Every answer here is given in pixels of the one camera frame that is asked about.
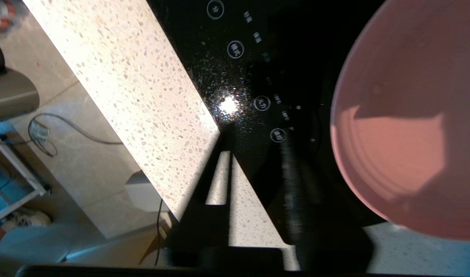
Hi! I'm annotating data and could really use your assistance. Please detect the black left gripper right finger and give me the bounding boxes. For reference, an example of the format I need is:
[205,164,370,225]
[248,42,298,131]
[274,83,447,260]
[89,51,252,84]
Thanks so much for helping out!
[278,135,375,270]

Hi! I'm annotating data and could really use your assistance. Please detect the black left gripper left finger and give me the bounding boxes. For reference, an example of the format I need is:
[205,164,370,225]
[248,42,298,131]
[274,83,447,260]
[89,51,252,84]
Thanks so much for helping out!
[166,122,236,266]

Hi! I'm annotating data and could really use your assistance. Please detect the pink plate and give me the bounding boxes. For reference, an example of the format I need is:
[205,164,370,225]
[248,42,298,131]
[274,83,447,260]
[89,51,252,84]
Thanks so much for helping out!
[330,0,470,242]

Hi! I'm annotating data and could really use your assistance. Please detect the white black robot base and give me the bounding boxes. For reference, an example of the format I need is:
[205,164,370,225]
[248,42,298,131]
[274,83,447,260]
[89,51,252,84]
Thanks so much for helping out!
[0,40,40,124]

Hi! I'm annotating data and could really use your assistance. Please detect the white sneaker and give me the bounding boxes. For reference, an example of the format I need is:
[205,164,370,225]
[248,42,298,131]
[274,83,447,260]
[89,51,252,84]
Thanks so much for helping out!
[2,207,52,232]

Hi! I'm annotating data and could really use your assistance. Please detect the black induction cooktop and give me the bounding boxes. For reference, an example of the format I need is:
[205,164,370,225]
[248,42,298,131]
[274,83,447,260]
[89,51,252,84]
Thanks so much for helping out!
[147,0,391,247]

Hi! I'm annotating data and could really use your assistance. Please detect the thin black floor cable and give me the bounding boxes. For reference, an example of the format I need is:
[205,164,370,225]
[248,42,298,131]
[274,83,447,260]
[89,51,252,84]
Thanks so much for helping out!
[154,197,164,267]

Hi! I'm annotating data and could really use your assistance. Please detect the grey floor cable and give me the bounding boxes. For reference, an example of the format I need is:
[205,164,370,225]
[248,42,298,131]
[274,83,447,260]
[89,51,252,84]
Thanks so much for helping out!
[27,113,124,158]

